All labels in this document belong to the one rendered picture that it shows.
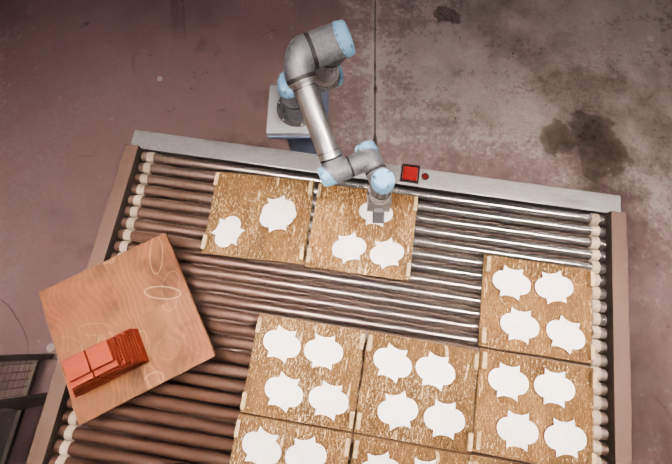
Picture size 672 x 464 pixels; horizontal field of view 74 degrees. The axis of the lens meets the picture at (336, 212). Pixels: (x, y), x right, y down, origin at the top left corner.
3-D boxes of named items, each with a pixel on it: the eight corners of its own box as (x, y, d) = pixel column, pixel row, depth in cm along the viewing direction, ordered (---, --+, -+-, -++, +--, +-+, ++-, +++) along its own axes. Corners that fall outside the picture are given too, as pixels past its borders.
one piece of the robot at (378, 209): (366, 214, 154) (364, 226, 170) (392, 214, 154) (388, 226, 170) (367, 181, 158) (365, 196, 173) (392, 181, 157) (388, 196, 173)
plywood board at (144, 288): (41, 293, 167) (38, 292, 165) (166, 233, 172) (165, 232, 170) (81, 424, 154) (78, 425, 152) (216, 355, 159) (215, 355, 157)
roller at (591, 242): (141, 174, 195) (135, 170, 191) (599, 239, 183) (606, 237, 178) (137, 185, 194) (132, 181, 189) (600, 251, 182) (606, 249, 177)
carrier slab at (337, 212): (319, 184, 187) (319, 183, 186) (417, 197, 185) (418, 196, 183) (305, 266, 178) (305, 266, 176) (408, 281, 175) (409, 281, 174)
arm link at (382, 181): (389, 161, 145) (399, 184, 143) (386, 174, 156) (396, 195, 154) (366, 170, 145) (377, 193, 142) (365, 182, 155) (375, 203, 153)
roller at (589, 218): (147, 153, 198) (142, 148, 193) (599, 216, 186) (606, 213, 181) (144, 163, 197) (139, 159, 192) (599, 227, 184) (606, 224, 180)
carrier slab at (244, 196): (218, 172, 190) (217, 171, 188) (314, 182, 188) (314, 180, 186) (202, 253, 180) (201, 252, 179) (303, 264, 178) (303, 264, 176)
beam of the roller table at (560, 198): (140, 135, 203) (134, 129, 197) (612, 199, 190) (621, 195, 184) (135, 152, 200) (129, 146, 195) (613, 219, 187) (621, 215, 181)
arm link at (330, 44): (301, 73, 191) (301, 27, 137) (333, 60, 192) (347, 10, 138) (311, 99, 192) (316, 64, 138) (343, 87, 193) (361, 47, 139)
